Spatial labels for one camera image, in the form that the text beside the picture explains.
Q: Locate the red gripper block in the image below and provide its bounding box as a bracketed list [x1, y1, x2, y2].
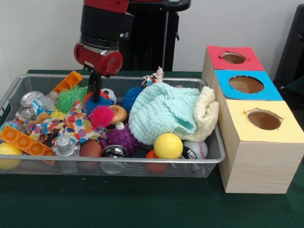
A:
[74, 42, 124, 103]

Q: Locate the green orange blue spiky caterpillar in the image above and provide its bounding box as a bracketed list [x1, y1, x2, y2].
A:
[83, 90, 115, 130]

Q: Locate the silver toy hydrant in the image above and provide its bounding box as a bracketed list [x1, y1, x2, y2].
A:
[52, 134, 81, 157]

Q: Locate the mint green knitted cloth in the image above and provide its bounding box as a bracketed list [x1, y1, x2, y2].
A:
[129, 83, 200, 146]

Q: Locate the cream knitted cloth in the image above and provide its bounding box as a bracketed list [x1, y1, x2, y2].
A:
[174, 86, 219, 143]

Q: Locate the wooden box with three holes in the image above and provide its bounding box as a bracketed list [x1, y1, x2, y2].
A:
[201, 45, 304, 194]

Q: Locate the short orange plastic block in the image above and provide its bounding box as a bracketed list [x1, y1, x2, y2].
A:
[53, 70, 83, 94]

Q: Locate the polka dot cloth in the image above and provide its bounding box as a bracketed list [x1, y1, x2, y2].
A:
[23, 99, 107, 145]

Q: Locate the purple spiky ball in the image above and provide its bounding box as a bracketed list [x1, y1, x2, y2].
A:
[101, 123, 141, 156]

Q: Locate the long orange plastic block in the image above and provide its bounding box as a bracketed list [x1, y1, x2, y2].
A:
[0, 125, 56, 156]

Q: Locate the yellow smooth ball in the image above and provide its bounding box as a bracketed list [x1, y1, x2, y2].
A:
[153, 133, 184, 159]

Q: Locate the dark green table cloth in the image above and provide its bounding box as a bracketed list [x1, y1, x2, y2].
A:
[0, 69, 304, 228]

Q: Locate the black panel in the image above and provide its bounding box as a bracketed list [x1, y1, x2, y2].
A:
[273, 3, 304, 84]

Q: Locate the green stringy puffer ball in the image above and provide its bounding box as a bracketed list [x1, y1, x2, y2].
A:
[57, 85, 88, 114]

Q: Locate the colourful knotted rope toy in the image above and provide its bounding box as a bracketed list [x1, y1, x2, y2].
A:
[141, 66, 165, 87]

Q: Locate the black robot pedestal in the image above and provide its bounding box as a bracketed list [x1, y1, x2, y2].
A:
[118, 0, 192, 72]

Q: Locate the silver wire mesh bin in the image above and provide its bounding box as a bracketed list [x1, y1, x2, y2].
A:
[0, 73, 226, 178]

